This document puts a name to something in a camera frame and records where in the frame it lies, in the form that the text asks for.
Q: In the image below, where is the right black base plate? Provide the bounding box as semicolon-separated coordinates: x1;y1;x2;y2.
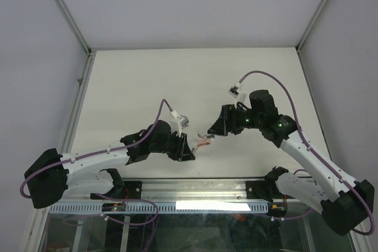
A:
245;180;284;202

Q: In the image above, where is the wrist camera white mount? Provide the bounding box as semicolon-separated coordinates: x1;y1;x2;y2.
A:
170;110;189;136
228;81;246;105

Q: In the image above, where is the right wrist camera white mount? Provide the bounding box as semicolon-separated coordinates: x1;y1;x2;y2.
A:
228;81;246;105

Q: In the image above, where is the right aluminium frame post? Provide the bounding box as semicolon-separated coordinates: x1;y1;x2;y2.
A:
296;0;348;53

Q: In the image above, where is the left aluminium frame post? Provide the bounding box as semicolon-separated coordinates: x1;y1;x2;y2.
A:
37;0;92;55

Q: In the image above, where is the pink white mini stapler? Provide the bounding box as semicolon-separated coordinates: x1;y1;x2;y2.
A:
191;133;215;153

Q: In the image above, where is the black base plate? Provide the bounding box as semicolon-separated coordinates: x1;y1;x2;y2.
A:
90;181;142;200
245;180;284;202

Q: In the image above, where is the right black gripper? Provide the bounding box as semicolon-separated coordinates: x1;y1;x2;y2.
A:
207;104;263;136

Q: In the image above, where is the aluminium front rail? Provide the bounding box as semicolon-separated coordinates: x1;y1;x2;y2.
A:
36;177;355;203

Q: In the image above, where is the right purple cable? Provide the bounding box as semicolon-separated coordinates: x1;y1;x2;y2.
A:
239;70;376;236

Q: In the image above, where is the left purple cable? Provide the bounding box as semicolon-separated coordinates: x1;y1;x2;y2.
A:
19;99;160;229

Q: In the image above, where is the purple cable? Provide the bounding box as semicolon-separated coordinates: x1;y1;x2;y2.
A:
239;70;376;236
19;99;160;229

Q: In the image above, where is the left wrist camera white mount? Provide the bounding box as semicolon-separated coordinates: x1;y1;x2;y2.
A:
170;110;189;136

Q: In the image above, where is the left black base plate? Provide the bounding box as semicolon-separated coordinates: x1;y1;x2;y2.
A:
90;181;142;200

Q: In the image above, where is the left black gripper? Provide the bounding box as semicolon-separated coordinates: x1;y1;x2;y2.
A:
149;130;195;161

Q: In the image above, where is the aluminium frame post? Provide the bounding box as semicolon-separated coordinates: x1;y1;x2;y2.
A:
296;0;348;53
37;0;92;55

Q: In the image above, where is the white slotted cable duct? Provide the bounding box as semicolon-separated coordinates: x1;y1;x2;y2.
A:
49;201;269;215

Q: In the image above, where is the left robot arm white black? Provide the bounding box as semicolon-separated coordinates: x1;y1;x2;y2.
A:
20;120;195;209

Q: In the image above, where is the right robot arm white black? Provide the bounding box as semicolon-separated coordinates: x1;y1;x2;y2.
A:
207;90;374;236

